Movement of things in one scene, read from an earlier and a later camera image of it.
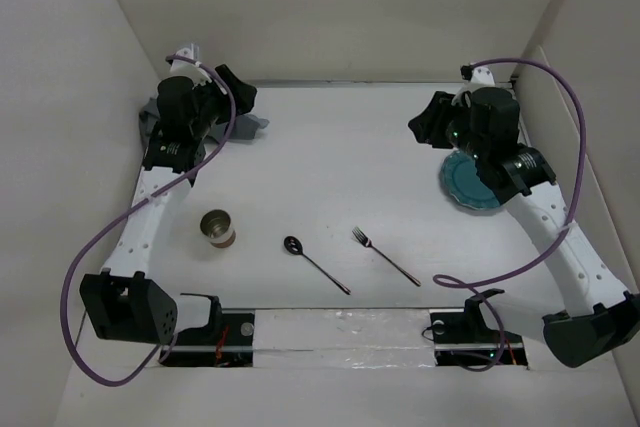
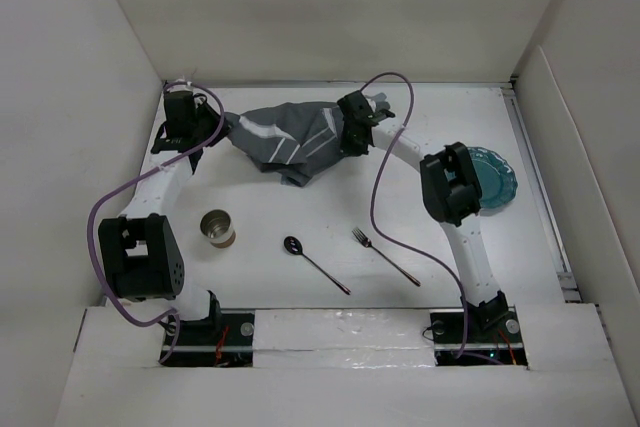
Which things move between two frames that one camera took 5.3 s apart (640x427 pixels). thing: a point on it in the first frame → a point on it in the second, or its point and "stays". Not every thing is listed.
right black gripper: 427,126 → 350,148
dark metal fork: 367,243 stays
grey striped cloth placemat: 242,127 → 292,138
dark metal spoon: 293,245 stays
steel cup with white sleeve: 216,225 stays
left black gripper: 241,93 → 205,109
